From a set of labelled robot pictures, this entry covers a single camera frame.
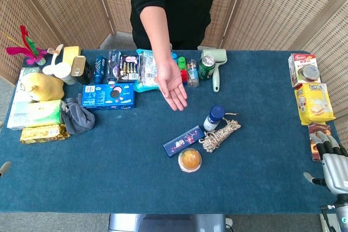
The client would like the person's bare hand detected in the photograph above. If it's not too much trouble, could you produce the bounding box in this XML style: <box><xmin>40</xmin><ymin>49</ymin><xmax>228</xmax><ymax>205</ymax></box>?
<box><xmin>154</xmin><ymin>59</ymin><xmax>189</xmax><ymax>112</ymax></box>

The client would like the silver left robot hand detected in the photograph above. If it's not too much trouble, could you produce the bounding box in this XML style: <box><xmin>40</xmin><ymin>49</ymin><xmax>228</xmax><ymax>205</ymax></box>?
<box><xmin>0</xmin><ymin>161</ymin><xmax>12</xmax><ymax>178</ymax></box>

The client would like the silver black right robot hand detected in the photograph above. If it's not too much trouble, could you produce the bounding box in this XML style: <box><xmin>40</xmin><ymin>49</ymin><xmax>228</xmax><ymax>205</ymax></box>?
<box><xmin>303</xmin><ymin>130</ymin><xmax>348</xmax><ymax>196</ymax></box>

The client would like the white bottle blue cap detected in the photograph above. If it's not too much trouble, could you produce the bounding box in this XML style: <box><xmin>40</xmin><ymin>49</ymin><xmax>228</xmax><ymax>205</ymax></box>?
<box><xmin>203</xmin><ymin>105</ymin><xmax>226</xmax><ymax>132</ymax></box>

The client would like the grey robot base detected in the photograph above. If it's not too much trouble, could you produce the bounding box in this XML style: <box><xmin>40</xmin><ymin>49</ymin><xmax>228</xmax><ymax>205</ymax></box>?
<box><xmin>108</xmin><ymin>214</ymin><xmax>227</xmax><ymax>232</ymax></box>

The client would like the person's bare forearm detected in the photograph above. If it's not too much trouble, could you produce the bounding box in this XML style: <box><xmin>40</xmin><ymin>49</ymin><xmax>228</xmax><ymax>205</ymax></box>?
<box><xmin>139</xmin><ymin>5</ymin><xmax>175</xmax><ymax>65</ymax></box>

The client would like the clear jar of sticks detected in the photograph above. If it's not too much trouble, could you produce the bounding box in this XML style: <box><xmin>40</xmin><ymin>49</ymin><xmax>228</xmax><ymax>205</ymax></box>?
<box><xmin>186</xmin><ymin>58</ymin><xmax>201</xmax><ymax>89</ymax></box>

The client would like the brown cookie box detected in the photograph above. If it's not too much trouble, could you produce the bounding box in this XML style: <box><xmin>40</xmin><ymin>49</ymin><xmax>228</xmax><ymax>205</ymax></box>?
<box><xmin>308</xmin><ymin>122</ymin><xmax>333</xmax><ymax>162</ymax></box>

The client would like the teal snack bag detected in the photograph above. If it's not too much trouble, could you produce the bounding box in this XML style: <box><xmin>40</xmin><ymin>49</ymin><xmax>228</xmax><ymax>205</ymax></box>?
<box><xmin>133</xmin><ymin>49</ymin><xmax>161</xmax><ymax>93</ymax></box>

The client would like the green beer can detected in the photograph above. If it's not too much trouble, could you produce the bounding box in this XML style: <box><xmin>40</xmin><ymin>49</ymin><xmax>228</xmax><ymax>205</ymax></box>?
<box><xmin>197</xmin><ymin>55</ymin><xmax>216</xmax><ymax>81</ymax></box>

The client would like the battery blister pack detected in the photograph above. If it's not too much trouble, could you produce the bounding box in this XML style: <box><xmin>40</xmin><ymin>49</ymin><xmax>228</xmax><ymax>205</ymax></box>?
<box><xmin>118</xmin><ymin>54</ymin><xmax>141</xmax><ymax>83</ymax></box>

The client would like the gold foil snack package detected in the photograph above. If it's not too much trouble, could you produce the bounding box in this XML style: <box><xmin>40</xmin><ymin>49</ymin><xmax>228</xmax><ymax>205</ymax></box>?
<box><xmin>20</xmin><ymin>123</ymin><xmax>71</xmax><ymax>145</ymax></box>

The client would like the pale green lint roller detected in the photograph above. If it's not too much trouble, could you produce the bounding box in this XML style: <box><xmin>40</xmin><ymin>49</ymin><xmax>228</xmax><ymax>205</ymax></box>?
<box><xmin>201</xmin><ymin>48</ymin><xmax>228</xmax><ymax>93</ymax></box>

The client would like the long dark blue box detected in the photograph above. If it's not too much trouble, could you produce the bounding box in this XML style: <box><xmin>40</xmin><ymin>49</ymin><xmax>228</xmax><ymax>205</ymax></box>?
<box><xmin>163</xmin><ymin>125</ymin><xmax>205</xmax><ymax>159</ymax></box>

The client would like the clear purple snack pack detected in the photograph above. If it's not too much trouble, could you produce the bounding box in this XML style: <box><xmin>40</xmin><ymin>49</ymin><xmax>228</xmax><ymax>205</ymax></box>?
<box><xmin>106</xmin><ymin>49</ymin><xmax>122</xmax><ymax>85</ymax></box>

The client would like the blue Oreo cookie box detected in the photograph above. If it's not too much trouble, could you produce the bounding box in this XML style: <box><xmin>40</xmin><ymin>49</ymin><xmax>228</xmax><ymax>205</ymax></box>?
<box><xmin>81</xmin><ymin>83</ymin><xmax>136</xmax><ymax>111</ymax></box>

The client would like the green tissue pack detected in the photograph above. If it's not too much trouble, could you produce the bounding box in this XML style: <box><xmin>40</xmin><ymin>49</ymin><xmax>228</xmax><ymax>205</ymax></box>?
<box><xmin>7</xmin><ymin>99</ymin><xmax>65</xmax><ymax>130</ymax></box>

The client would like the yellow wafer package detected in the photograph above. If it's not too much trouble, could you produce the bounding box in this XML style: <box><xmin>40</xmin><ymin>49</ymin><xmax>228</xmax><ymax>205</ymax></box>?
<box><xmin>295</xmin><ymin>82</ymin><xmax>337</xmax><ymax>126</ymax></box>

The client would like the orange jelly cup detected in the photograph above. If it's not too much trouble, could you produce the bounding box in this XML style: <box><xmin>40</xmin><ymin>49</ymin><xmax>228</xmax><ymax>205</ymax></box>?
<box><xmin>178</xmin><ymin>147</ymin><xmax>203</xmax><ymax>173</ymax></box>

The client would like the person's black clothed torso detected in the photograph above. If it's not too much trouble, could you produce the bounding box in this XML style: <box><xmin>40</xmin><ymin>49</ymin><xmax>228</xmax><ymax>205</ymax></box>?
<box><xmin>121</xmin><ymin>0</ymin><xmax>216</xmax><ymax>51</ymax></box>

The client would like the grey cloth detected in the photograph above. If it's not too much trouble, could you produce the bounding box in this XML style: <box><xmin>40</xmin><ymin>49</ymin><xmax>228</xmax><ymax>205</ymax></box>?
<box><xmin>61</xmin><ymin>93</ymin><xmax>96</xmax><ymax>135</ymax></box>

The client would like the yellow plush toy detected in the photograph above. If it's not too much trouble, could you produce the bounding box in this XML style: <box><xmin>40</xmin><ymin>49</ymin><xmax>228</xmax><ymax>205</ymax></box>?
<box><xmin>20</xmin><ymin>72</ymin><xmax>65</xmax><ymax>102</ymax></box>

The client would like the black can gold lid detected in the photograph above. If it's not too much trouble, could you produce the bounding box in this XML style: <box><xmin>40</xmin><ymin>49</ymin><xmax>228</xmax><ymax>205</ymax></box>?
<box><xmin>71</xmin><ymin>55</ymin><xmax>93</xmax><ymax>85</ymax></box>

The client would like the blue felt table cover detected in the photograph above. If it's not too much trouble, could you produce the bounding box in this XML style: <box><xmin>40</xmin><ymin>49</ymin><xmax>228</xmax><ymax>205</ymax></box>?
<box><xmin>0</xmin><ymin>49</ymin><xmax>342</xmax><ymax>215</ymax></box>

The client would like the silver tin can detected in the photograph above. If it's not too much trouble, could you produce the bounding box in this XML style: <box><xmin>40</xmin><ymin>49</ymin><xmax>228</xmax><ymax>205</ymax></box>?
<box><xmin>299</xmin><ymin>65</ymin><xmax>321</xmax><ymax>83</ymax></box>

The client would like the yellow rectangular box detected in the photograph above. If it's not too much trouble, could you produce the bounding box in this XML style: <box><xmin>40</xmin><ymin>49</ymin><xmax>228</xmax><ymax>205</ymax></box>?
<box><xmin>62</xmin><ymin>46</ymin><xmax>82</xmax><ymax>67</ymax></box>

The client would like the white paper cup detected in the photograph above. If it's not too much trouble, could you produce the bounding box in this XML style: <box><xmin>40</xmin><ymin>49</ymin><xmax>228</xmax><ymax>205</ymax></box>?
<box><xmin>53</xmin><ymin>62</ymin><xmax>77</xmax><ymax>85</ymax></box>

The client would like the red white carton box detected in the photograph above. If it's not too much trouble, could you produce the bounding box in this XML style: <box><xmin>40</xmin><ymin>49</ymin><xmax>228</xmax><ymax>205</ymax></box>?
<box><xmin>288</xmin><ymin>52</ymin><xmax>322</xmax><ymax>88</ymax></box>

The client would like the white plastic spoon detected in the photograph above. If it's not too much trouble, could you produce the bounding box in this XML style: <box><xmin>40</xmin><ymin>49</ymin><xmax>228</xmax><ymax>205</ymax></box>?
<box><xmin>42</xmin><ymin>43</ymin><xmax>64</xmax><ymax>77</ymax></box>

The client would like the pink feather shuttlecock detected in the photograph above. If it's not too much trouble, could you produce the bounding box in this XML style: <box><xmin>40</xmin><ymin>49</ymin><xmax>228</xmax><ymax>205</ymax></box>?
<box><xmin>5</xmin><ymin>25</ymin><xmax>48</xmax><ymax>66</ymax></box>

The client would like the woven rattan folding screen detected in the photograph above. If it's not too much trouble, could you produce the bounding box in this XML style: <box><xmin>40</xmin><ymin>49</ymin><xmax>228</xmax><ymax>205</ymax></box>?
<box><xmin>0</xmin><ymin>0</ymin><xmax>134</xmax><ymax>85</ymax></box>
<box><xmin>201</xmin><ymin>0</ymin><xmax>348</xmax><ymax>148</ymax></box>

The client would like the beige brown rope bundle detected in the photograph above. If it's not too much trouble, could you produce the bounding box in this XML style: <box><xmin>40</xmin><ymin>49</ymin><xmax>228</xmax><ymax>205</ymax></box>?
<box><xmin>198</xmin><ymin>111</ymin><xmax>242</xmax><ymax>153</ymax></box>

